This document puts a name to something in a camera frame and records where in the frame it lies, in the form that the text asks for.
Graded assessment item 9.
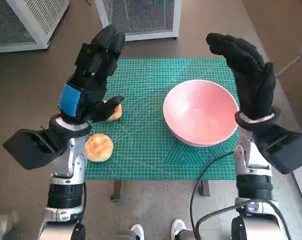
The pink bowl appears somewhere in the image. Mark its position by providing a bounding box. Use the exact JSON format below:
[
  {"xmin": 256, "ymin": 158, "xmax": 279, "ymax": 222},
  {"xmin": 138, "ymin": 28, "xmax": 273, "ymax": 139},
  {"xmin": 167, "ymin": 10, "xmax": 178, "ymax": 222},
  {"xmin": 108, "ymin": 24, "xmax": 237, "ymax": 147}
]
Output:
[{"xmin": 162, "ymin": 79, "xmax": 240, "ymax": 148}]

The round toy bread bun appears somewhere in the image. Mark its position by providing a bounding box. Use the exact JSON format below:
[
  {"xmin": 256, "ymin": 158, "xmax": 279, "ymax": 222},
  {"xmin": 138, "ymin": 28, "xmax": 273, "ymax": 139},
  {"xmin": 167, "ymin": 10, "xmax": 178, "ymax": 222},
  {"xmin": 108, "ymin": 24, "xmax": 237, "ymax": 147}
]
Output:
[{"xmin": 84, "ymin": 133, "xmax": 114, "ymax": 162}]

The dark table leg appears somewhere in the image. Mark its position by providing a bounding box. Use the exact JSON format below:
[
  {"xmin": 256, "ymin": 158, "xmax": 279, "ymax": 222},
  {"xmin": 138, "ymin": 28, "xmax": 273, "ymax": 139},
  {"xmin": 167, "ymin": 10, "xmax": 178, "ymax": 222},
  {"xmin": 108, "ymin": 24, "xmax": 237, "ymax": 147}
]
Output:
[
  {"xmin": 110, "ymin": 179, "xmax": 123, "ymax": 202},
  {"xmin": 199, "ymin": 179, "xmax": 210, "ymax": 197}
]

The white mesh cabinet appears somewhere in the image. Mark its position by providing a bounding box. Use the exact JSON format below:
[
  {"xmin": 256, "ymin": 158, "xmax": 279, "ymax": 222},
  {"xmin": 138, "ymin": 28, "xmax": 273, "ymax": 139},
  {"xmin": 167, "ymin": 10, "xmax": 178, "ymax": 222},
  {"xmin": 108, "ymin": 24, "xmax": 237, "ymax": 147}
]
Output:
[
  {"xmin": 0, "ymin": 0, "xmax": 70, "ymax": 54},
  {"xmin": 94, "ymin": 0, "xmax": 183, "ymax": 42}
]

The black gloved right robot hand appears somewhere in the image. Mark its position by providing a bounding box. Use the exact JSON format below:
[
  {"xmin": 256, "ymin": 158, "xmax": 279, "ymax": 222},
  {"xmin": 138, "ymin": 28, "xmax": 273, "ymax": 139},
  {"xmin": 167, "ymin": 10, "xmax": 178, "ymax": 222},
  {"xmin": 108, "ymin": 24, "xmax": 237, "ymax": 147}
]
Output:
[{"xmin": 205, "ymin": 32, "xmax": 277, "ymax": 121}]

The long orange toy bread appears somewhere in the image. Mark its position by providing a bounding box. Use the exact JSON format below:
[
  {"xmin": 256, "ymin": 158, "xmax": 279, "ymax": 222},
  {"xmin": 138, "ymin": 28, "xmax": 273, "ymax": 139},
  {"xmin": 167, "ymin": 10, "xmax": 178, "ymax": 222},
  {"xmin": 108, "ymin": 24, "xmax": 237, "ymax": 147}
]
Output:
[{"xmin": 100, "ymin": 99, "xmax": 123, "ymax": 122}]

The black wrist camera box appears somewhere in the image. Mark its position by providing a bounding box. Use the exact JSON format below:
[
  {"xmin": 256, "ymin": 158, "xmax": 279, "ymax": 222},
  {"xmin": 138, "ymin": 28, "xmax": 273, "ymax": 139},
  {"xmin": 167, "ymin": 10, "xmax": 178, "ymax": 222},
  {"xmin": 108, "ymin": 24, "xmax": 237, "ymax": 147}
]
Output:
[
  {"xmin": 2, "ymin": 128, "xmax": 71, "ymax": 171},
  {"xmin": 255, "ymin": 124, "xmax": 302, "ymax": 175}
]

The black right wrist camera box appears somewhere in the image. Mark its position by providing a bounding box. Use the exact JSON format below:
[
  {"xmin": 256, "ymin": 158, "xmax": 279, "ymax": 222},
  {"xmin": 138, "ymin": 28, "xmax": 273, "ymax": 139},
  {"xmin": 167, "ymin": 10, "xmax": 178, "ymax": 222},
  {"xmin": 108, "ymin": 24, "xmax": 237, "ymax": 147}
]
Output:
[{"xmin": 255, "ymin": 124, "xmax": 302, "ymax": 175}]

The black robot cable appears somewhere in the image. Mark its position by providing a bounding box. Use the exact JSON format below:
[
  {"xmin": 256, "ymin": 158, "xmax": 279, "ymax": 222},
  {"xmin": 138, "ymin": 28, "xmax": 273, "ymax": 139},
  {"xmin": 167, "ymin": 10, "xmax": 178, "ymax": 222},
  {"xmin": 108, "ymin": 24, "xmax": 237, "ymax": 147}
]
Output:
[
  {"xmin": 195, "ymin": 198, "xmax": 291, "ymax": 240},
  {"xmin": 190, "ymin": 150, "xmax": 238, "ymax": 240}
]

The green cutting mat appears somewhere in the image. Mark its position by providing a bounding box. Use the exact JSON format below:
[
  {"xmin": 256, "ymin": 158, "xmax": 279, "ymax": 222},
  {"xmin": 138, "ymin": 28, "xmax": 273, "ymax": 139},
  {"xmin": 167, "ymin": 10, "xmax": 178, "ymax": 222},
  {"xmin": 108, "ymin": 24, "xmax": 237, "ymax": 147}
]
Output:
[{"xmin": 84, "ymin": 57, "xmax": 241, "ymax": 181}]

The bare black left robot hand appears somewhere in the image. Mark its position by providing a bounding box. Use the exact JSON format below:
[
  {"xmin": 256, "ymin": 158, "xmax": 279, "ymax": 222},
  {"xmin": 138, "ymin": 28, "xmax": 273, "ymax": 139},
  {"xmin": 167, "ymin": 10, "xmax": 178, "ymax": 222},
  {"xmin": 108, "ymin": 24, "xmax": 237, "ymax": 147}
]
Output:
[{"xmin": 58, "ymin": 24, "xmax": 126, "ymax": 124}]

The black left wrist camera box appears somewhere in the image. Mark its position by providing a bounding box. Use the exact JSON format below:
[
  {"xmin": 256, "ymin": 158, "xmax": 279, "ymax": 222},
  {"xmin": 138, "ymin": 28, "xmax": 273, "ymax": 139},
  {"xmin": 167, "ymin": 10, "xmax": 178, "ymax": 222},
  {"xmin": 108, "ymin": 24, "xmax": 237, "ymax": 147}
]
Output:
[{"xmin": 2, "ymin": 128, "xmax": 71, "ymax": 171}]

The white and black shoe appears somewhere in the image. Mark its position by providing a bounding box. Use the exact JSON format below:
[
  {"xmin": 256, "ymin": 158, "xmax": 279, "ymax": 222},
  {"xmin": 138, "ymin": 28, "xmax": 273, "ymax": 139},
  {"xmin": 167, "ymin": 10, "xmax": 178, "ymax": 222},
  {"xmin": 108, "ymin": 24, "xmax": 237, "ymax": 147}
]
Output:
[
  {"xmin": 171, "ymin": 219, "xmax": 188, "ymax": 240},
  {"xmin": 130, "ymin": 223, "xmax": 145, "ymax": 240}
]

